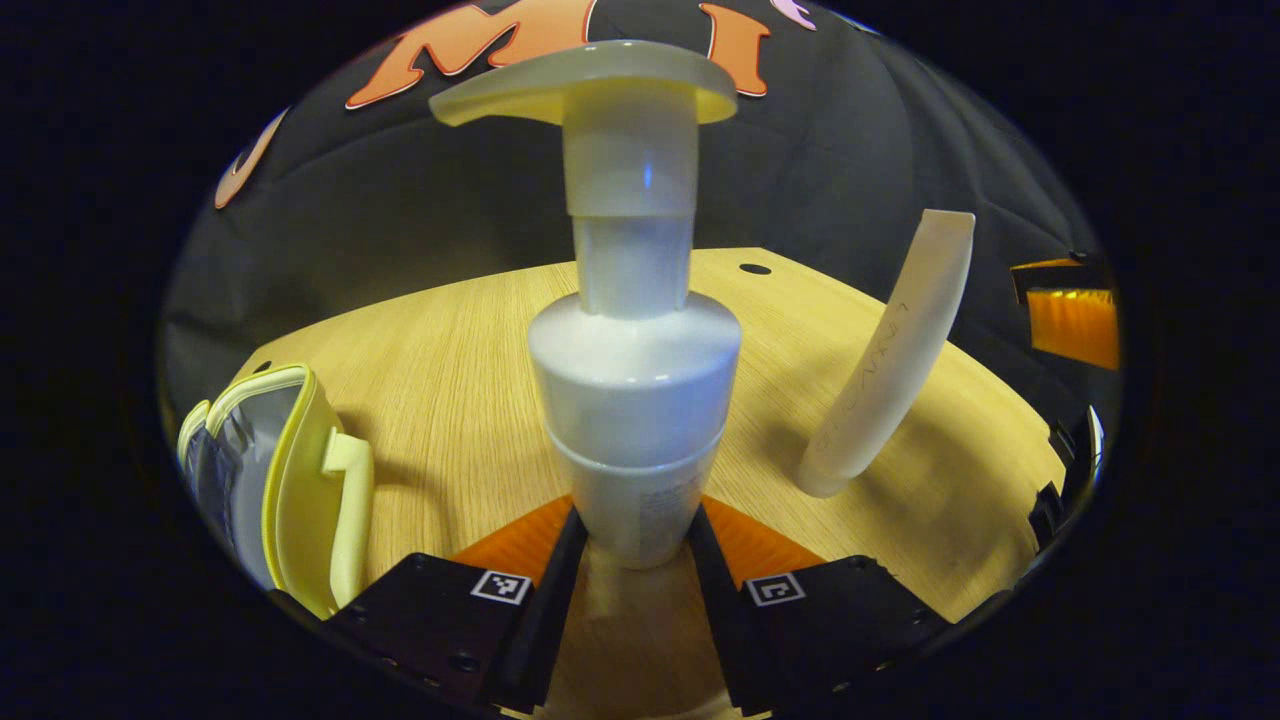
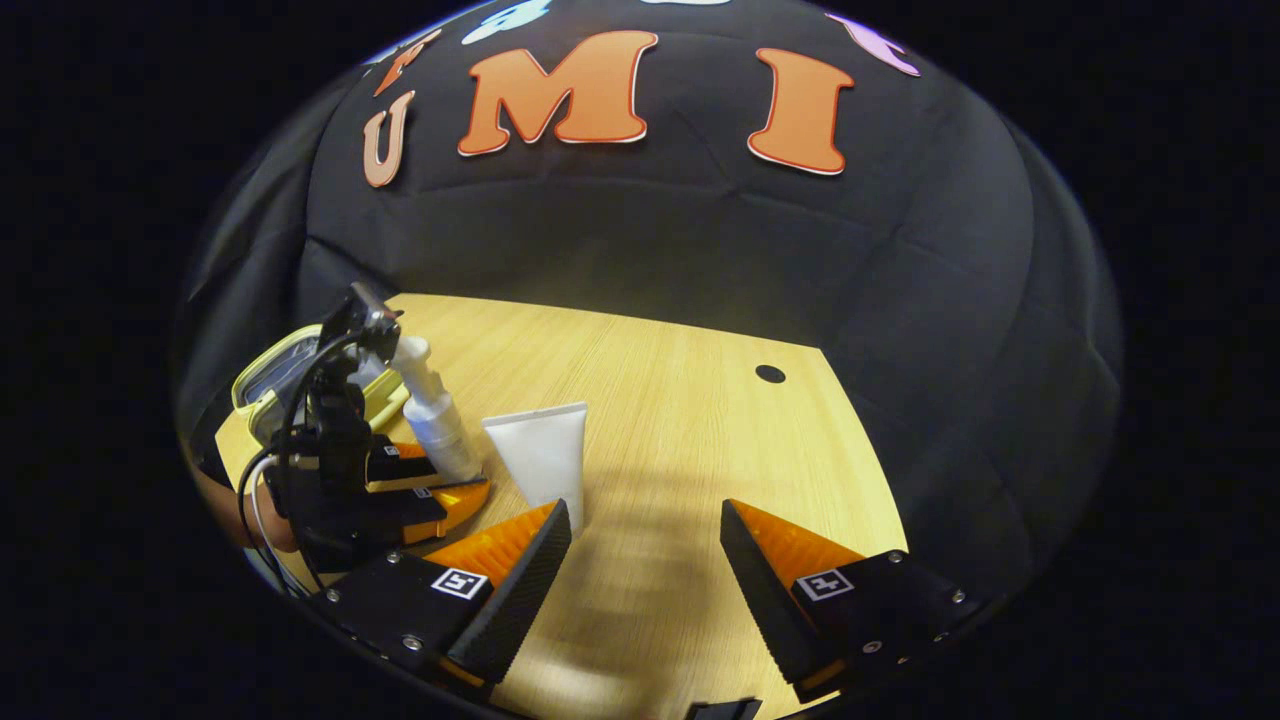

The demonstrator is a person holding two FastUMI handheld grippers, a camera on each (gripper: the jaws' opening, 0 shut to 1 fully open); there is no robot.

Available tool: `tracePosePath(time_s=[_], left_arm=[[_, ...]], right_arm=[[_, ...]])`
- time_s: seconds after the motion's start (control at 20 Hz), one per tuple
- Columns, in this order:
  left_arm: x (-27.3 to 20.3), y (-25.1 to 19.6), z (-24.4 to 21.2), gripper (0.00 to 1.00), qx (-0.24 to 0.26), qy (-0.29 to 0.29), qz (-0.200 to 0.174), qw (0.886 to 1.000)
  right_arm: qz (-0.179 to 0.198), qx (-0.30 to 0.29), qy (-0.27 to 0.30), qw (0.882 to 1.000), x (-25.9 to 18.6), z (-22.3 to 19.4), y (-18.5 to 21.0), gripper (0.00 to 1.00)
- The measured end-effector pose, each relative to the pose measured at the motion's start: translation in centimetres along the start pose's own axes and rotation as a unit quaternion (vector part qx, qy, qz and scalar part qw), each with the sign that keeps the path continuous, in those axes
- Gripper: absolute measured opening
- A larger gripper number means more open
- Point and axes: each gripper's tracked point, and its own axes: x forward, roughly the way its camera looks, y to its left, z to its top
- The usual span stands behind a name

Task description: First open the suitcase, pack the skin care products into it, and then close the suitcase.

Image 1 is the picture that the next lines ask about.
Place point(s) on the pale yellow suitcase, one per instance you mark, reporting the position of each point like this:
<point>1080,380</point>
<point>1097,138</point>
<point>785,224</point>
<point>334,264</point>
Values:
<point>300,470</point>

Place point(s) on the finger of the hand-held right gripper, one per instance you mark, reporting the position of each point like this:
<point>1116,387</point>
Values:
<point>1075,330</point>
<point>1050,266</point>

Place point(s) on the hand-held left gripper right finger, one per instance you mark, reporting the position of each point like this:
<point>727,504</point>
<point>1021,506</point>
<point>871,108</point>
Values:
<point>718,610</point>

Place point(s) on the white pump bottle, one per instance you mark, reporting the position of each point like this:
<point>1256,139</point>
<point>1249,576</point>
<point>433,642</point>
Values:
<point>635,390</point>

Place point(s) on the white squeeze tube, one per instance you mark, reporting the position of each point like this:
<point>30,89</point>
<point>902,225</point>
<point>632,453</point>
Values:
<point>890,370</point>

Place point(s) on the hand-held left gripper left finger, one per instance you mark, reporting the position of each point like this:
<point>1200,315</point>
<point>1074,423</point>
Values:
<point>550,610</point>

